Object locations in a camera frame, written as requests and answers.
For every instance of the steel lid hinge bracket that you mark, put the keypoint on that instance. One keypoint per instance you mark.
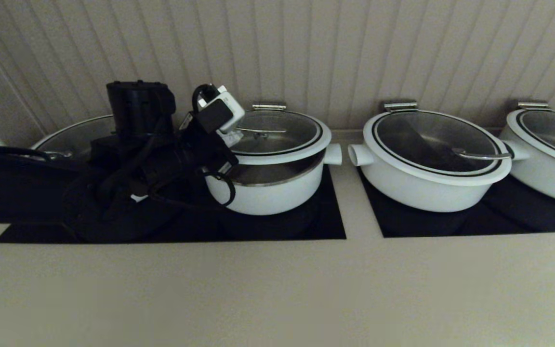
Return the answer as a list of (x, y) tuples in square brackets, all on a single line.
[(531, 106), (269, 107), (399, 106)]

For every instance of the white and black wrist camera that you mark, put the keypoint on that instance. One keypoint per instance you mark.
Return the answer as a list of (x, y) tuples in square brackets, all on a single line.
[(219, 111)]

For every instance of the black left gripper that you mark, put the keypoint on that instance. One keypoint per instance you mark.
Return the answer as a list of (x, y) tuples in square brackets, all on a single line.
[(205, 154)]

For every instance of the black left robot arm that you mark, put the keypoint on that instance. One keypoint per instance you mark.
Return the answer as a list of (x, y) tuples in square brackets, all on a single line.
[(17, 193)]

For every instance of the black glass cooktop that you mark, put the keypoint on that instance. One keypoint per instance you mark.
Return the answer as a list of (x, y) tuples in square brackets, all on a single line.
[(499, 221), (306, 226)]

